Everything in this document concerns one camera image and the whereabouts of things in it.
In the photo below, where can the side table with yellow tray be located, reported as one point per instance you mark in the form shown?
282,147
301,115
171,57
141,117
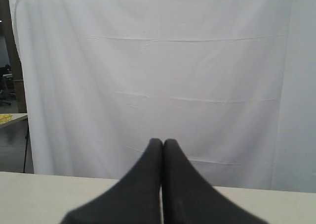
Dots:
8,119

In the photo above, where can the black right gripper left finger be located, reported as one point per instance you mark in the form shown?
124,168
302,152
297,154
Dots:
132,200

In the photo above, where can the white backdrop curtain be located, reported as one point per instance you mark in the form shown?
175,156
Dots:
233,81

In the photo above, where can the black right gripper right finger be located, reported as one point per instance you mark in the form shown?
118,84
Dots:
188,198

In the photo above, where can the black office chair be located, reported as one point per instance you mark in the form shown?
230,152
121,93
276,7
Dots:
3,87

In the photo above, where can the black tripod stand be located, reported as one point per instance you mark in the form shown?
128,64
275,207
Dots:
27,138

